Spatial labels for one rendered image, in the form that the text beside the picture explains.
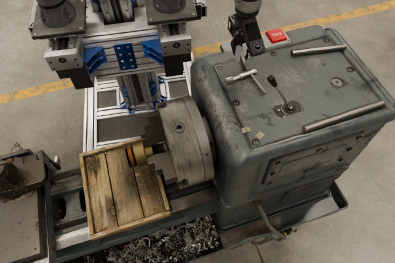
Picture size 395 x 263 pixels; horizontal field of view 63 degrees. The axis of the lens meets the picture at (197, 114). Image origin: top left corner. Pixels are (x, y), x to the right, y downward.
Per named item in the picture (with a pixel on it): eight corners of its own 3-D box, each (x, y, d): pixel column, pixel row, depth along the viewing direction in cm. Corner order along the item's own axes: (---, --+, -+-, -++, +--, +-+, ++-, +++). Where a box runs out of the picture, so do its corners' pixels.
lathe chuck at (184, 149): (178, 117, 138) (178, 81, 109) (201, 189, 127) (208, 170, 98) (158, 123, 136) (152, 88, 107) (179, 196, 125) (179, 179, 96)
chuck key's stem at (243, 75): (226, 86, 109) (257, 75, 111) (227, 81, 107) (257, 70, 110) (223, 81, 110) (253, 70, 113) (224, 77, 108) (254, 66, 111)
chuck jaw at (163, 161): (177, 147, 113) (186, 176, 106) (178, 154, 117) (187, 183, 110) (146, 156, 111) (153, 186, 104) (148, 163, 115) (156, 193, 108)
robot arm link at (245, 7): (267, -1, 90) (240, 5, 88) (264, 12, 93) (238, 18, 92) (256, -17, 94) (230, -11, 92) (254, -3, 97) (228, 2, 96)
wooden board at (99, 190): (150, 138, 143) (149, 133, 140) (171, 216, 124) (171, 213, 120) (81, 157, 138) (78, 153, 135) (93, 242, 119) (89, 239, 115)
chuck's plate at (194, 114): (186, 115, 138) (188, 79, 109) (210, 186, 127) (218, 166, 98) (178, 117, 138) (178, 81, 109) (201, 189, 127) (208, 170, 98)
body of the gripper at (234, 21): (248, 25, 108) (252, -7, 98) (258, 42, 103) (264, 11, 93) (226, 30, 107) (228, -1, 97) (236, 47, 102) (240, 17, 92)
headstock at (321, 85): (304, 81, 160) (330, 17, 128) (360, 165, 134) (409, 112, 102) (189, 112, 150) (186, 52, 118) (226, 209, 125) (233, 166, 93)
